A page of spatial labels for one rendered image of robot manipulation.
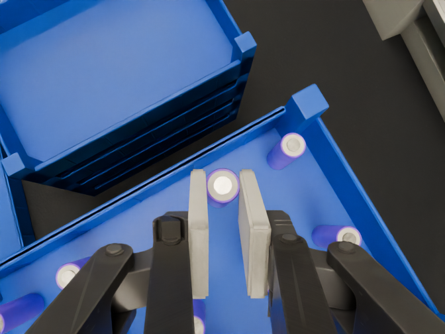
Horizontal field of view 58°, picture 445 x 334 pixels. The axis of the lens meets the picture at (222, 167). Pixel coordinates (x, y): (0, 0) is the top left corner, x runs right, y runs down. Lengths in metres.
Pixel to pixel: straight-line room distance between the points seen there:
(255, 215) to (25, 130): 0.44
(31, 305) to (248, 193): 0.21
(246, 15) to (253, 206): 0.70
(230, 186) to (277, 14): 0.68
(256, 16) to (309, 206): 0.56
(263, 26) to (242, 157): 0.53
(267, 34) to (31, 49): 0.44
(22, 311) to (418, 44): 0.77
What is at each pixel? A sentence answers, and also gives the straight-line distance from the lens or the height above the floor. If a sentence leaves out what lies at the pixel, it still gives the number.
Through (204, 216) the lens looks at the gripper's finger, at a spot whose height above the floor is 0.59.
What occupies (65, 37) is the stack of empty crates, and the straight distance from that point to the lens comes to 0.58.
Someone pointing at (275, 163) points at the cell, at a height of 0.43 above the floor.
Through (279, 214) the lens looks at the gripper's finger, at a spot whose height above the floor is 0.57.
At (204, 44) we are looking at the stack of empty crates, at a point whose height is 0.24.
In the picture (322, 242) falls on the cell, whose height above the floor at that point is 0.43.
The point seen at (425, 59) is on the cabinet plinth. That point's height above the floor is 0.03.
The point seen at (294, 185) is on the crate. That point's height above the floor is 0.40.
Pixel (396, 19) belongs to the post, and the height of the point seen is 0.07.
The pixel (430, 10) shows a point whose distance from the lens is 0.78.
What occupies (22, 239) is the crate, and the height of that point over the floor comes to 0.05.
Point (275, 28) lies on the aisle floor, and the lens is 0.84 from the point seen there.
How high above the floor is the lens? 0.74
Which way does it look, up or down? 82 degrees down
